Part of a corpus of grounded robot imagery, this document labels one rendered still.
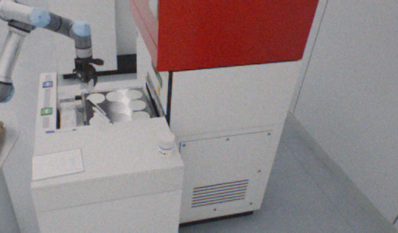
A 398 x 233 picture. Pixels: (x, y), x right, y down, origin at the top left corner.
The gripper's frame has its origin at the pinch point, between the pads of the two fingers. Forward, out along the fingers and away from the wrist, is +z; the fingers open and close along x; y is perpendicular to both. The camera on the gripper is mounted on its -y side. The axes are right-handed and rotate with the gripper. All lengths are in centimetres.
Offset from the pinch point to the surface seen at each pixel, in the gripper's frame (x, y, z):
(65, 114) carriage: -18.6, 0.2, 20.9
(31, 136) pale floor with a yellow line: -109, -48, 107
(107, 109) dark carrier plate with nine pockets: -0.1, -13.1, 19.0
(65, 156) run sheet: 9.7, 31.9, 13.2
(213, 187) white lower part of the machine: 57, -38, 72
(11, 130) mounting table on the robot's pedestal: -40, 19, 27
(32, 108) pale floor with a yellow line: -139, -78, 106
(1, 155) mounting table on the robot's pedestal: -29, 35, 27
